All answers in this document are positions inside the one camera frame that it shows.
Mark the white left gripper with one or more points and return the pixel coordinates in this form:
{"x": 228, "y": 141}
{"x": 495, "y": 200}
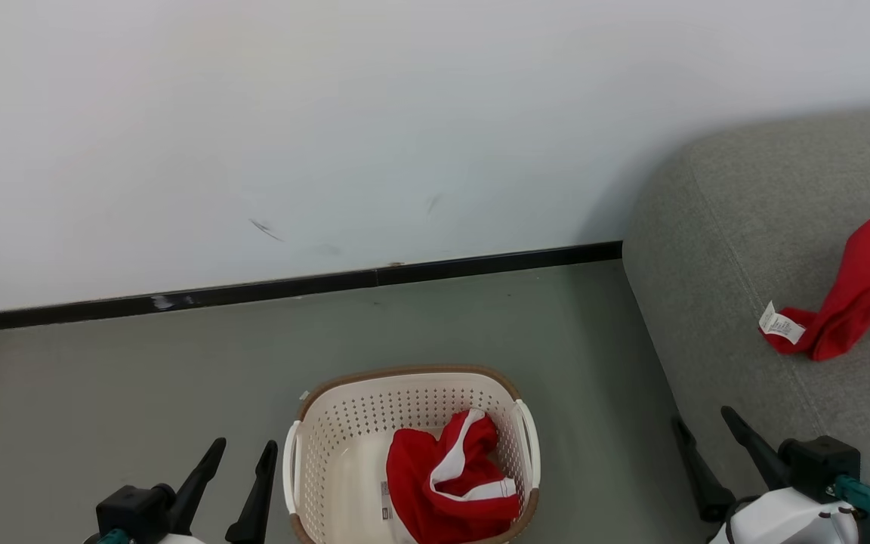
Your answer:
{"x": 178, "y": 539}

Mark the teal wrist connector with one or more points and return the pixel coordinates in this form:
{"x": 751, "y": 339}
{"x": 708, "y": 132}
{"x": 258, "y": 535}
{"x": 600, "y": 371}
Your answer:
{"x": 112, "y": 537}
{"x": 862, "y": 495}

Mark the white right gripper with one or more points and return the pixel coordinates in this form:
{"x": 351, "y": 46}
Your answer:
{"x": 782, "y": 521}

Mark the black wall baseboard strip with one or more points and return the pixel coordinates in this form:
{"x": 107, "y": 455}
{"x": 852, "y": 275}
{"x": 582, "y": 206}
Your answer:
{"x": 291, "y": 285}

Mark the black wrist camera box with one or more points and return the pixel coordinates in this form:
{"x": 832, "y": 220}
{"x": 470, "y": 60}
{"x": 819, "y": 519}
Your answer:
{"x": 137, "y": 510}
{"x": 820, "y": 465}

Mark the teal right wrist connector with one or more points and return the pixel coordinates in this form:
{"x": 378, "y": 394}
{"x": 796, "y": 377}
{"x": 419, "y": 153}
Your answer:
{"x": 862, "y": 495}

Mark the cream perforated laundry basket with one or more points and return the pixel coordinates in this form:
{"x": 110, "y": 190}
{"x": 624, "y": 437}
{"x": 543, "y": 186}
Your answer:
{"x": 359, "y": 431}

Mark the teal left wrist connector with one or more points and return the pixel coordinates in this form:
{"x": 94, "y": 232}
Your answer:
{"x": 112, "y": 537}

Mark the red garment with white trim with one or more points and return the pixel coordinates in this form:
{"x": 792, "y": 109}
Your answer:
{"x": 435, "y": 468}

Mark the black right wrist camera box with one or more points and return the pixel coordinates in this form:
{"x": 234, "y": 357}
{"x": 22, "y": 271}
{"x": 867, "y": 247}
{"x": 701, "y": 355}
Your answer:
{"x": 820, "y": 465}

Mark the printed basket label sticker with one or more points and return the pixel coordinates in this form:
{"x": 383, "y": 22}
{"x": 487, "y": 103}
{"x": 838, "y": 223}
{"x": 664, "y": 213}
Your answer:
{"x": 386, "y": 502}

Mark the grey fabric sofa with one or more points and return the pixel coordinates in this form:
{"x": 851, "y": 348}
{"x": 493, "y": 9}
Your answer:
{"x": 745, "y": 227}

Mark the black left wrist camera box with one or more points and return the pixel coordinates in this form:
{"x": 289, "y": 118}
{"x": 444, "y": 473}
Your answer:
{"x": 137, "y": 510}

